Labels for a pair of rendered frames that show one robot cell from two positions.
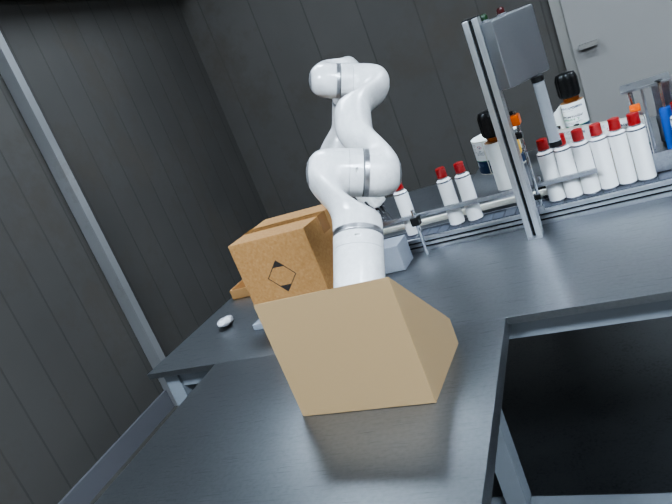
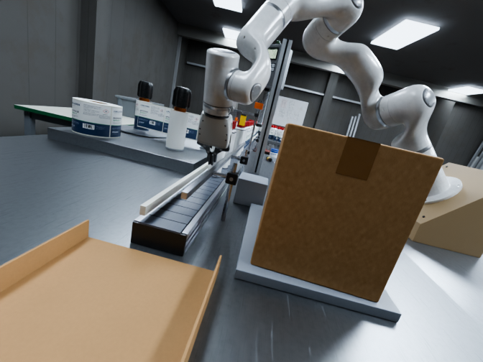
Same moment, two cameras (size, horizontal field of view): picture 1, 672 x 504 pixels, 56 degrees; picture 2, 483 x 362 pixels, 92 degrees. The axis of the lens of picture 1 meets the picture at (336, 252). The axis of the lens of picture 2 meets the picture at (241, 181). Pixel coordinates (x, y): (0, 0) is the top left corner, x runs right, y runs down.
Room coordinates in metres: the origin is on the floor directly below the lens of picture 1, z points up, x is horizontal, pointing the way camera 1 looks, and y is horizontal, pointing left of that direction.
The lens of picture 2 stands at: (2.40, 0.52, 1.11)
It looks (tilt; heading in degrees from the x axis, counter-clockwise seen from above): 15 degrees down; 244
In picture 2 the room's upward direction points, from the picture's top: 13 degrees clockwise
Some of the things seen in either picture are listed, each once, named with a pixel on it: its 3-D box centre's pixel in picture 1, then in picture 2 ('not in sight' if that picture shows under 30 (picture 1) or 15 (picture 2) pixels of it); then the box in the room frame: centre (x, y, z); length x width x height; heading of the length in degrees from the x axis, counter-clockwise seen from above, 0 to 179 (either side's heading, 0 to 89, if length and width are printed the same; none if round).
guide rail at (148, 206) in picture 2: (439, 218); (211, 162); (2.12, -0.38, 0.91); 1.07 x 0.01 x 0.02; 61
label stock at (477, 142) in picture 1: (499, 149); (98, 118); (2.58, -0.80, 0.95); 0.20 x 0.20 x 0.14
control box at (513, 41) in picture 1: (508, 49); (269, 67); (1.82, -0.67, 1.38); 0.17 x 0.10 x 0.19; 116
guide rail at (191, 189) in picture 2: (430, 212); (231, 154); (2.06, -0.35, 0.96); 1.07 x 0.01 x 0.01; 61
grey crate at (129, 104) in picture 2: not in sight; (141, 108); (2.41, -2.87, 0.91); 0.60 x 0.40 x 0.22; 69
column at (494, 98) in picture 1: (504, 132); (270, 111); (1.80, -0.59, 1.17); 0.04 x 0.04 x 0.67; 61
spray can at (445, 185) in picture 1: (448, 196); (226, 144); (2.06, -0.42, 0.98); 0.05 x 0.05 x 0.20
